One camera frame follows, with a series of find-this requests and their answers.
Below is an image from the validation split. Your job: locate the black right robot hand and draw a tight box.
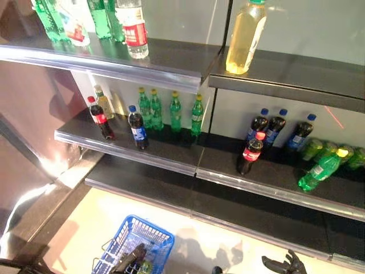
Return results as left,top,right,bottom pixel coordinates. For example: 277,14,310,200
261,249,307,274

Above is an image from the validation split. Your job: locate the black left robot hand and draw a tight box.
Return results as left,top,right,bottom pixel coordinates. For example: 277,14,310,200
110,242,148,274

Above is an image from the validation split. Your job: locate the bright green drink bottle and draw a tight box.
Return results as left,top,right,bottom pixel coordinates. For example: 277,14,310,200
348,147,365,171
316,141,339,163
301,138,325,161
139,260,154,274
339,144,356,165

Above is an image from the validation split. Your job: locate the blue plastic shopping basket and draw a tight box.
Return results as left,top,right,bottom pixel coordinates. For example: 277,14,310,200
91,214,175,274

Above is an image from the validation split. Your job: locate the Coca-Cola bottle red label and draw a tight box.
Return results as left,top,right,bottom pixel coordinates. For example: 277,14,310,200
236,131,266,175
87,96,115,140

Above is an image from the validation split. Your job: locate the low black shelf base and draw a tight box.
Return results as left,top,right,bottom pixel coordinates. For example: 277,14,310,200
84,155,365,272

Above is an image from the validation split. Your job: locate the pale yellow tea bottle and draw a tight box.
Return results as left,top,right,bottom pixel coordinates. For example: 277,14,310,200
93,84,115,120

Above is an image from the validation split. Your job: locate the clear water bottle red label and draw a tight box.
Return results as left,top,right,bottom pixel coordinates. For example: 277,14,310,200
115,0,149,60

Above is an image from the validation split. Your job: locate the large yellow tea bottle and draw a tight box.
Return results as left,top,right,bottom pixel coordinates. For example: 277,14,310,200
225,0,268,75

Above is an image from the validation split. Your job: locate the green soda bottle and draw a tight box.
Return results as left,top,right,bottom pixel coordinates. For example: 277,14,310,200
87,0,112,40
45,0,69,43
30,0,56,41
104,0,126,43

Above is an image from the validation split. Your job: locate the black shelf board clear rail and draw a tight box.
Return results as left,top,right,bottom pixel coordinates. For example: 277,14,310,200
0,31,222,91
54,107,206,175
196,134,365,223

